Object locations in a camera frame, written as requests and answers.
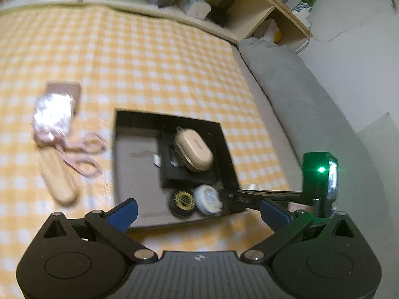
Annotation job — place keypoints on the plastic bag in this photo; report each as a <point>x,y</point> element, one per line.
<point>269,31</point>

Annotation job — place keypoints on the round black yellow tin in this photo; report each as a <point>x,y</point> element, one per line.
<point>182,204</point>

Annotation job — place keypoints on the black fluffy item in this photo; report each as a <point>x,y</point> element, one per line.
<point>221,17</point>

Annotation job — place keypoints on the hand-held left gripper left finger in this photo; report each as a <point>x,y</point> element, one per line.
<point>123,214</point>

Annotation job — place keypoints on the white tissue box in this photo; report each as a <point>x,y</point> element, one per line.
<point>194,4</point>

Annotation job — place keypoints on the yellow checkered blanket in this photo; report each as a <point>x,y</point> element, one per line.
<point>124,62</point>

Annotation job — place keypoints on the green glass bottle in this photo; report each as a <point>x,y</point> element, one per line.
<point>307,3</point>

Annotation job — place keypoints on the long wooden shelf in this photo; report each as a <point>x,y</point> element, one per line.
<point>258,3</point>

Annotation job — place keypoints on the wooden brush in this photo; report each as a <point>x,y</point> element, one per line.
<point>59,177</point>

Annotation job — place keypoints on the small white box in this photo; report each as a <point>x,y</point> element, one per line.
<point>304,20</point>

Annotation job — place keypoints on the round white tin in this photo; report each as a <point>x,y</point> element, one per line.
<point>207,199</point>

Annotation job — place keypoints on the beige earbuds case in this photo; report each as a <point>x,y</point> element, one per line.
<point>193,149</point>

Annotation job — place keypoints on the small black box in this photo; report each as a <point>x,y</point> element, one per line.
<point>174,174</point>

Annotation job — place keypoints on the pink-brown compact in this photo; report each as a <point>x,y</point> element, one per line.
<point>71,88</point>

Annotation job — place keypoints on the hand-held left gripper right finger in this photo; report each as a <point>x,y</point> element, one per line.
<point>274,214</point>

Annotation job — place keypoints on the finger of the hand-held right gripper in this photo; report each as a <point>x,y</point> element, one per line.
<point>249,201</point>

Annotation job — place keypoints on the pink scissors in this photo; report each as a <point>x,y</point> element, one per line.
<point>81,149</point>

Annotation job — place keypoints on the grey pillow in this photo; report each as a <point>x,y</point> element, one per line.
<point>290,87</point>

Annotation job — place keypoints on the beige mattress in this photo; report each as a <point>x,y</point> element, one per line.
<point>271,121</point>

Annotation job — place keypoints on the clear plastic case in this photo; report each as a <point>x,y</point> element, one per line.
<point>54,112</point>

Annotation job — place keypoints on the large black box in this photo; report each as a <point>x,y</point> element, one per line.
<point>137,168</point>

